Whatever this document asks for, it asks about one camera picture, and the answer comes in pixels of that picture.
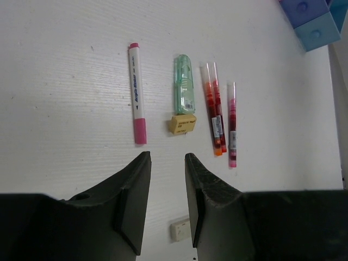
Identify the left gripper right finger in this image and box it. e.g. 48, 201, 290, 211
185, 153, 347, 260

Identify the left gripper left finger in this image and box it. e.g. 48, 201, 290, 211
1, 152, 151, 260

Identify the pink white acrylic marker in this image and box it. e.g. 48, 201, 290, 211
128, 42, 147, 145

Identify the red pen refill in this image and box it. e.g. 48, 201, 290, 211
209, 62, 227, 153

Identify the pink pen refill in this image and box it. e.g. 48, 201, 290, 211
227, 82, 237, 168

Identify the yellow eraser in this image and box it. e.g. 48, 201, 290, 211
168, 114, 197, 135

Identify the white eraser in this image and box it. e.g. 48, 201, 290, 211
169, 215, 191, 242

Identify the light blue container box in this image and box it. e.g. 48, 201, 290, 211
294, 1, 347, 52

